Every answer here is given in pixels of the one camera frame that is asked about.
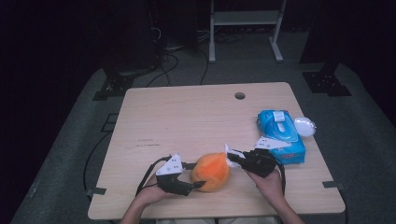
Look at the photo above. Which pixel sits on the black stand with flat base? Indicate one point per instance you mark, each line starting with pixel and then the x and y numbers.
pixel 118 82
pixel 327 84

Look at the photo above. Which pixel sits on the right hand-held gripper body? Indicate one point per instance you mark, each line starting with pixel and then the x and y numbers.
pixel 260 163

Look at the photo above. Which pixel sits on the orange plush toy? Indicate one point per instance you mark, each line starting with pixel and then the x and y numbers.
pixel 211 172

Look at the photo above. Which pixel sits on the person's right hand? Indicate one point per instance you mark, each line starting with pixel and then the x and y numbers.
pixel 271 188

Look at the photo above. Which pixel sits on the blue wet wipes pack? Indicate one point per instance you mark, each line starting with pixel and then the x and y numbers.
pixel 286 146

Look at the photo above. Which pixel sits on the grey tape strip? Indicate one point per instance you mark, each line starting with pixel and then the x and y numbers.
pixel 331 184
pixel 98 190

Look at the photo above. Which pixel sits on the white wet wipe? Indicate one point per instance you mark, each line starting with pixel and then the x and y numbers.
pixel 230 150

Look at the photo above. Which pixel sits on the black floor tape frame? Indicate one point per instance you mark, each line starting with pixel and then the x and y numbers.
pixel 104 130

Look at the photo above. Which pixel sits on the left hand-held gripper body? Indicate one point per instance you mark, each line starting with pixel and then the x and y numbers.
pixel 169 166

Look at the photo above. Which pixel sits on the person's left hand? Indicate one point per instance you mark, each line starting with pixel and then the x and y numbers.
pixel 152 194

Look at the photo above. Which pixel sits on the white round lid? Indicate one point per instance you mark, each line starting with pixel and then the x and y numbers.
pixel 305 127

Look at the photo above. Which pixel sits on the white metal stand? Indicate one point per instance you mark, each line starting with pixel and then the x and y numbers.
pixel 246 17

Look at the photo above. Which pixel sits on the person's beige trousers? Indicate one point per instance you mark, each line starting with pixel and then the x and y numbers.
pixel 186 221

